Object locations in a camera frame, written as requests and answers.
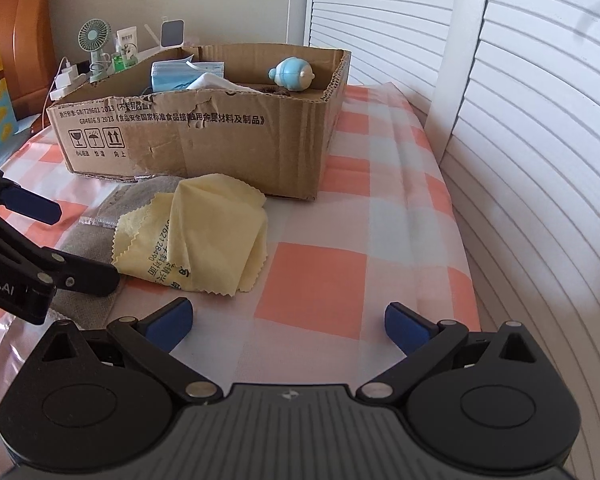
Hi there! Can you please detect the yellow zigzag-edged cloth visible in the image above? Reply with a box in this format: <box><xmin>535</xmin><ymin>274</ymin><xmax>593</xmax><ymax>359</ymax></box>
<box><xmin>110</xmin><ymin>173</ymin><xmax>270</xmax><ymax>297</ymax></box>

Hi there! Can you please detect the white cable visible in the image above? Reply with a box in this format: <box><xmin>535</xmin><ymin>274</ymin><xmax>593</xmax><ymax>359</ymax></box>
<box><xmin>43</xmin><ymin>80</ymin><xmax>61</xmax><ymax>127</ymax></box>

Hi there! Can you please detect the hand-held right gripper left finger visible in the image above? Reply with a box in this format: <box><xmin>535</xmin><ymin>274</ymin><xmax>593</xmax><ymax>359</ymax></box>
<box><xmin>34</xmin><ymin>297</ymin><xmax>226</xmax><ymax>403</ymax></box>

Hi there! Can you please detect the white cloth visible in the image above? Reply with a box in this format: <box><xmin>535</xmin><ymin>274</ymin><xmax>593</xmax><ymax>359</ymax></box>
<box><xmin>182</xmin><ymin>72</ymin><xmax>264</xmax><ymax>95</ymax></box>

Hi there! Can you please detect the grey cloth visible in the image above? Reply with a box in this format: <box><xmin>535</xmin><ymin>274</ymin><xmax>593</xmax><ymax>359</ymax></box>
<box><xmin>50</xmin><ymin>175</ymin><xmax>184</xmax><ymax>334</ymax></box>

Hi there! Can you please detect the white charger with cable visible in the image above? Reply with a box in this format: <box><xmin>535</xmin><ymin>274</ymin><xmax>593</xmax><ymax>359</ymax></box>
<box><xmin>49</xmin><ymin>57</ymin><xmax>89</xmax><ymax>102</ymax></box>

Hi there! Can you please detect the small green desk fan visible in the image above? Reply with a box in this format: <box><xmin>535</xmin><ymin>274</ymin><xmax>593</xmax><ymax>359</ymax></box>
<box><xmin>78</xmin><ymin>19</ymin><xmax>112</xmax><ymax>81</ymax></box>

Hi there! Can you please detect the wooden headboard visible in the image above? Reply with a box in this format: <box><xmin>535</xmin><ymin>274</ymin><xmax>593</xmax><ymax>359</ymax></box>
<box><xmin>0</xmin><ymin>0</ymin><xmax>64</xmax><ymax>117</ymax></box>

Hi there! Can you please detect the brown cardboard box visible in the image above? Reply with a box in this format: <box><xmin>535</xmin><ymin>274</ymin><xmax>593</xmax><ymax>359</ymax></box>
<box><xmin>46</xmin><ymin>43</ymin><xmax>352</xmax><ymax>203</ymax></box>

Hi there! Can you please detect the white louvred door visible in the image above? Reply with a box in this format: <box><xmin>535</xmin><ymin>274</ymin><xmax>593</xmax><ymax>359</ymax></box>
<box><xmin>302</xmin><ymin>0</ymin><xmax>482</xmax><ymax>99</ymax></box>
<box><xmin>424</xmin><ymin>0</ymin><xmax>600</xmax><ymax>480</ymax></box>

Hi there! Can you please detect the pink white checked tablecloth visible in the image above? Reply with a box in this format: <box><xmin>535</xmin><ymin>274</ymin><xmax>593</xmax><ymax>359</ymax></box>
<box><xmin>0</xmin><ymin>82</ymin><xmax>482</xmax><ymax>461</ymax></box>

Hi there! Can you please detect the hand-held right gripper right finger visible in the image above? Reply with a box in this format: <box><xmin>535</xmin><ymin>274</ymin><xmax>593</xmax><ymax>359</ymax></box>
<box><xmin>355</xmin><ymin>302</ymin><xmax>551</xmax><ymax>406</ymax></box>

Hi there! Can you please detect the grey blue bed sheet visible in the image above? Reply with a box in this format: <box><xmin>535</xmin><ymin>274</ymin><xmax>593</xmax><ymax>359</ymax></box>
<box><xmin>14</xmin><ymin>112</ymin><xmax>57</xmax><ymax>134</ymax></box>

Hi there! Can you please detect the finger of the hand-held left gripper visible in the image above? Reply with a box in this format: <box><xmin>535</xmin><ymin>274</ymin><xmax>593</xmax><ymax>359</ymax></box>
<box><xmin>0</xmin><ymin>162</ymin><xmax>64</xmax><ymax>226</ymax></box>
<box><xmin>0</xmin><ymin>207</ymin><xmax>121</xmax><ymax>296</ymax></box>

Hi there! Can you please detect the blue white sheep toy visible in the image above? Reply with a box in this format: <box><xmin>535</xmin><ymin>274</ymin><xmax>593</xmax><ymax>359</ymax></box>
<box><xmin>267</xmin><ymin>57</ymin><xmax>315</xmax><ymax>92</ymax></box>

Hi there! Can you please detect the green sanitizer bottle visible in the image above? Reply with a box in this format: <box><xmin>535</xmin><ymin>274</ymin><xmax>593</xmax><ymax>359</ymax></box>
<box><xmin>111</xmin><ymin>30</ymin><xmax>129</xmax><ymax>72</ymax></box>

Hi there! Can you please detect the white standing mirror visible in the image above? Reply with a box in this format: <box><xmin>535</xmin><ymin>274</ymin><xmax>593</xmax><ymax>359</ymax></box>
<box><xmin>158</xmin><ymin>18</ymin><xmax>186</xmax><ymax>50</ymax></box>

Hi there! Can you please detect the blue face mask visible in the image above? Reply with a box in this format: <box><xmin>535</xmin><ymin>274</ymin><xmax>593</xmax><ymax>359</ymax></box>
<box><xmin>150</xmin><ymin>59</ymin><xmax>226</xmax><ymax>94</ymax></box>

